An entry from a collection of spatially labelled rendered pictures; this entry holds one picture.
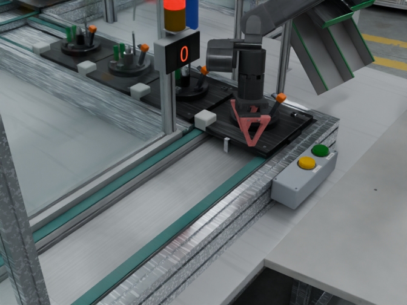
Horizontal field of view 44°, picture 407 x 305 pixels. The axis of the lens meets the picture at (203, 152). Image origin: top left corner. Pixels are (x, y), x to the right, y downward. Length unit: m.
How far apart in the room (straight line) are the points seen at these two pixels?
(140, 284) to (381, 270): 0.53
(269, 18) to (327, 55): 0.56
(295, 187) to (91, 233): 0.47
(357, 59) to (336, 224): 0.66
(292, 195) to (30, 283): 0.69
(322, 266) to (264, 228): 0.16
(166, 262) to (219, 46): 0.46
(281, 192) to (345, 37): 0.70
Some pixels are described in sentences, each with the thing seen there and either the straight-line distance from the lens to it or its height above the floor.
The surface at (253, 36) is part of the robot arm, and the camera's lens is 1.06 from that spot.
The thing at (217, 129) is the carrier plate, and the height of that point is 0.97.
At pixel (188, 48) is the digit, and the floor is 1.21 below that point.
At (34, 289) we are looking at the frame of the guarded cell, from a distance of 0.69.
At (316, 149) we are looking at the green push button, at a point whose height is 0.97.
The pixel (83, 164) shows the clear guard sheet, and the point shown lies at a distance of 1.17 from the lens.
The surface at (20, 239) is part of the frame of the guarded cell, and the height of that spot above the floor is 1.27.
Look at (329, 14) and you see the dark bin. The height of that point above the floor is 1.20.
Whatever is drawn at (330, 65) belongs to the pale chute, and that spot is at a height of 1.04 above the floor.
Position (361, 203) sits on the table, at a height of 0.86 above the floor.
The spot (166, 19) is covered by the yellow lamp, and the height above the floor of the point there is 1.29.
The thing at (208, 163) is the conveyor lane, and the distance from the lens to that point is 1.31.
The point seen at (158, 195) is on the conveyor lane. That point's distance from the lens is 1.21.
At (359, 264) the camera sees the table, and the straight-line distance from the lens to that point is 1.18.
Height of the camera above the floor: 1.69
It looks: 35 degrees down
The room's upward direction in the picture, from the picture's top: 1 degrees clockwise
